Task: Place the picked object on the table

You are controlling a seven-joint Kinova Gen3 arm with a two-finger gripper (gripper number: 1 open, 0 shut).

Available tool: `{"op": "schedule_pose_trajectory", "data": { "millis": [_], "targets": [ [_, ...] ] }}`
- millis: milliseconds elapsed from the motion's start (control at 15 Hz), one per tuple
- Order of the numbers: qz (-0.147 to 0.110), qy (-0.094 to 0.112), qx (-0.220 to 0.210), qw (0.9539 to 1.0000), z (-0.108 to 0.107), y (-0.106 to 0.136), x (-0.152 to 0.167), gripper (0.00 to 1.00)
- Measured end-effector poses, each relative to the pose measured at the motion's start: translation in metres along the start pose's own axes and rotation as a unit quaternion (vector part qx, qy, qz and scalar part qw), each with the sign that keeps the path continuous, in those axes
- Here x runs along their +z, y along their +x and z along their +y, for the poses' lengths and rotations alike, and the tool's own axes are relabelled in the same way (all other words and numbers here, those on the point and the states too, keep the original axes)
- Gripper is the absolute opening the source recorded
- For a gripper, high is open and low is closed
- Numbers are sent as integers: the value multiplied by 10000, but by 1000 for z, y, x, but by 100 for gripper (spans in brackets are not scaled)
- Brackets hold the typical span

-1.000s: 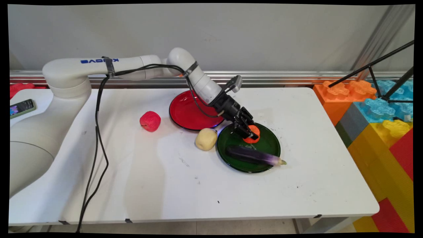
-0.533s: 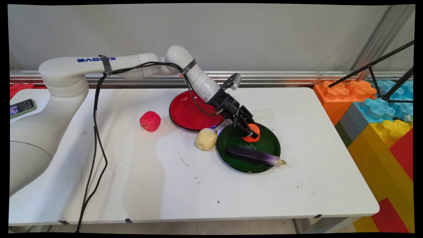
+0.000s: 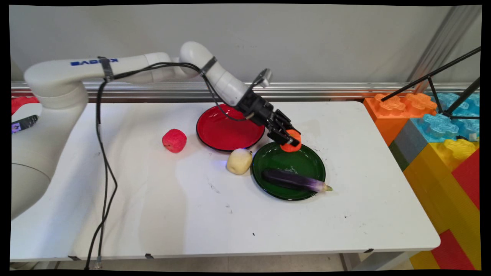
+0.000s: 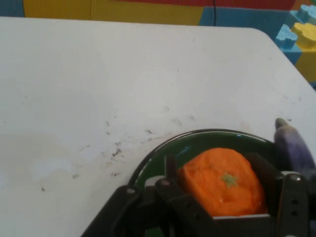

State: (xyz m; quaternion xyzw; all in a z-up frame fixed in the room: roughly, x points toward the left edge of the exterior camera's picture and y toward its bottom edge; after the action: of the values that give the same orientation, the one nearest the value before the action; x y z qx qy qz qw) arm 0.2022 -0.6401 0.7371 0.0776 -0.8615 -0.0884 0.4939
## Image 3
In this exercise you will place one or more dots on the pale yellow toy pear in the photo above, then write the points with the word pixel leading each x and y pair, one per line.
pixel 239 161

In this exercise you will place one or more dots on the red toy apple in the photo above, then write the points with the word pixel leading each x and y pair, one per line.
pixel 174 140

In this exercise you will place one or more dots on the red object behind table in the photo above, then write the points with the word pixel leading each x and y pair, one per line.
pixel 22 102

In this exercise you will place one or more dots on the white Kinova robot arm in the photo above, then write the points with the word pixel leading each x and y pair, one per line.
pixel 61 84

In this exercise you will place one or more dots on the red plate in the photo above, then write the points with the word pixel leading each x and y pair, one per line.
pixel 226 132

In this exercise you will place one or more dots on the grey table leg frame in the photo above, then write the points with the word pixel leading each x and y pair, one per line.
pixel 368 261

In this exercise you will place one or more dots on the yellow giant building block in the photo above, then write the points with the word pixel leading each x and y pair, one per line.
pixel 437 184

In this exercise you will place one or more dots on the green plate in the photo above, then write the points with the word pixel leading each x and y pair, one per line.
pixel 276 161

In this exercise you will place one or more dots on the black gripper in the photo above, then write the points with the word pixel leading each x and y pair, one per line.
pixel 261 109

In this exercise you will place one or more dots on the grey giant building block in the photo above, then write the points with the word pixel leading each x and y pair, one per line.
pixel 409 142

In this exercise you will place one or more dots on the aluminium rail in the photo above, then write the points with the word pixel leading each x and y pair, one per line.
pixel 330 91

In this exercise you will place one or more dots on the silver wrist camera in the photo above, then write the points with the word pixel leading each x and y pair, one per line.
pixel 264 77

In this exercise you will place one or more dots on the dark green giant block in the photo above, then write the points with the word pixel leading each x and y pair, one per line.
pixel 399 155

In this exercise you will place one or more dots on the orange toy fruit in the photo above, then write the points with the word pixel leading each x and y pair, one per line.
pixel 293 147

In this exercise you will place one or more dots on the smartphone with green case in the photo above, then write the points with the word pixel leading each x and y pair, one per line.
pixel 23 123

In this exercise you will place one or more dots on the black tripod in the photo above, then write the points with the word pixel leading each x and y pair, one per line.
pixel 433 74

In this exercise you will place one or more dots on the blue giant building block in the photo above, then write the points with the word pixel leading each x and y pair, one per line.
pixel 437 126

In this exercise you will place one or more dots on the purple toy eggplant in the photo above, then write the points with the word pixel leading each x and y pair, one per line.
pixel 291 179

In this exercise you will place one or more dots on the orange giant building block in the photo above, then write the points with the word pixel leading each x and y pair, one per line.
pixel 387 115

